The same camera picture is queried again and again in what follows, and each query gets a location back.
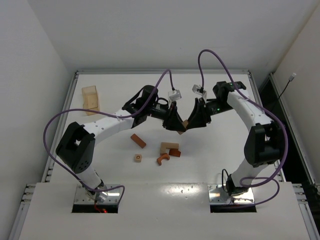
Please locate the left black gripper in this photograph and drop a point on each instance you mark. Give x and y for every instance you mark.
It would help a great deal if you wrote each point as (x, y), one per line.
(170, 115)

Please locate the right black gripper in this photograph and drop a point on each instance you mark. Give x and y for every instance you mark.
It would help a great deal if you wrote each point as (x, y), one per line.
(200, 111)

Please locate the light tan wood block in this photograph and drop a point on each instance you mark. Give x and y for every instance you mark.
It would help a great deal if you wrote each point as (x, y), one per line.
(185, 123)

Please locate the clear plastic block box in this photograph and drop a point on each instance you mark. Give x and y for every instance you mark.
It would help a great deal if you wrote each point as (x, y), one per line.
(90, 98)

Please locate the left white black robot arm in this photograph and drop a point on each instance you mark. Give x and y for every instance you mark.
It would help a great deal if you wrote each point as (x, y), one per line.
(77, 145)

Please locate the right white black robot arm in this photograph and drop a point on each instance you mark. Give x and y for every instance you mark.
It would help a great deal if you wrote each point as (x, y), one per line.
(265, 142)

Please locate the long light wood block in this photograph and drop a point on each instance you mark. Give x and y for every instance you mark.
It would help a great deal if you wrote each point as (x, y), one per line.
(169, 145)

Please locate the red-brown wedge block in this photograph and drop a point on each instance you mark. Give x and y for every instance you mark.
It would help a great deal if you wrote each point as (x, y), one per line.
(174, 152)

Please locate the orange arch wood block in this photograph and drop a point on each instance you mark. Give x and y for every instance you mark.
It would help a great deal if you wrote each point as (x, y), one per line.
(164, 156)

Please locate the long red-brown wood block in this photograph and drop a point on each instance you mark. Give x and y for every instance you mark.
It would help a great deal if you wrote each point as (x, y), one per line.
(138, 141)

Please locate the small light wood cube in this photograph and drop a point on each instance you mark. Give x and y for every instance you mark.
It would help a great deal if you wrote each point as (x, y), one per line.
(163, 150)

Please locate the letter Q wood cube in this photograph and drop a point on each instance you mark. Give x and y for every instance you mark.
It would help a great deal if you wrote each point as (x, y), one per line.
(138, 158)

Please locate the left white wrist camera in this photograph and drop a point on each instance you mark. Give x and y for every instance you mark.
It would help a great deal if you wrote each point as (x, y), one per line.
(174, 95)

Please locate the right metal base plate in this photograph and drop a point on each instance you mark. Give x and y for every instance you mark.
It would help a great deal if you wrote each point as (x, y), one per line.
(218, 197)

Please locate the metal base plate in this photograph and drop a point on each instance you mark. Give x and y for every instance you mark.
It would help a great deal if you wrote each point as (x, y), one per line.
(218, 197)
(85, 197)

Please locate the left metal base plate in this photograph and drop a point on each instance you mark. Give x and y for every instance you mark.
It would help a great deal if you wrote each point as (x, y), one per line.
(85, 197)

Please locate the black wall cable white plug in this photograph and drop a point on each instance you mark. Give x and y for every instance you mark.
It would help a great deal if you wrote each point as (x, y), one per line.
(290, 79)

